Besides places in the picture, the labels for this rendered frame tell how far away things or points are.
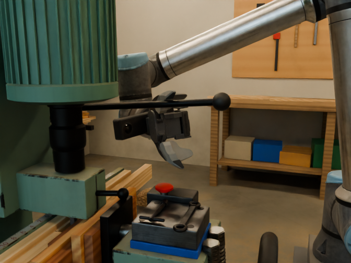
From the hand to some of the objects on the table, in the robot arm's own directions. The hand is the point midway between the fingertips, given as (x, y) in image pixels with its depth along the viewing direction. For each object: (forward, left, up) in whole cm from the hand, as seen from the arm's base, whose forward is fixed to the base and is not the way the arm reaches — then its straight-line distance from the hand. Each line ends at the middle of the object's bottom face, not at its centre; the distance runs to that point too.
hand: (175, 131), depth 66 cm
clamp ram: (+14, 0, -19) cm, 24 cm away
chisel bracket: (+15, -15, -14) cm, 25 cm away
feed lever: (-2, -3, -6) cm, 7 cm away
